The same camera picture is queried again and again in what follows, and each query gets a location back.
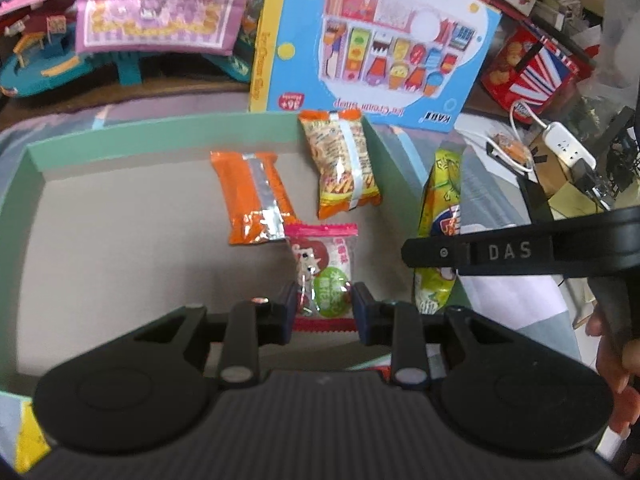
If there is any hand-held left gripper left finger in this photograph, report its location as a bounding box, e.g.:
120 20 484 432
132 282 299 388

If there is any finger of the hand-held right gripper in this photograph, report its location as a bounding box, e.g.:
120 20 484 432
401 231 553 277

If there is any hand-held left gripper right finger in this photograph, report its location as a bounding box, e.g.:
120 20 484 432
351 282 506 391

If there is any yellow green snack packet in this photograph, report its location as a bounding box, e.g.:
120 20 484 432
414 149 465 315

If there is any pink white candy packet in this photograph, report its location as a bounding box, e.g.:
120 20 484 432
284 222 360 333

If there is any green cardboard tray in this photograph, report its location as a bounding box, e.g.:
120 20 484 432
0 111 436 397

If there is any person's right hand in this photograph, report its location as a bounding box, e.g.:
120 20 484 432
585 305 640 433

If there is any white power strip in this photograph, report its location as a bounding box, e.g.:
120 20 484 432
542 121 598 168

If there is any small orange white packet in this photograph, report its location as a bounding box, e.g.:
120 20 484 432
489 132 532 162

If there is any plain orange snack packet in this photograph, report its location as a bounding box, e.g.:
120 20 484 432
210 151 298 246

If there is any orange striped snack packet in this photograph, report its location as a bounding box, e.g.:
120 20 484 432
298 110 383 220

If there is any red biscuit box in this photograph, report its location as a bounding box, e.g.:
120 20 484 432
481 24 597 127

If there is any blue toy box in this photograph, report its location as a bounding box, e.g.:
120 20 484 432
247 0 503 133

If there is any yellow card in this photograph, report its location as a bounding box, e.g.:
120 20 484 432
14 400 52 475

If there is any pink toy box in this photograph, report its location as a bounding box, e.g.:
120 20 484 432
75 0 262 58

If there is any teal toy playset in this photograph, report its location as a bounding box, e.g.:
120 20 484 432
0 7 251 102

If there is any white cable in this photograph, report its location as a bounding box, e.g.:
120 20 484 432
509 100 551 173

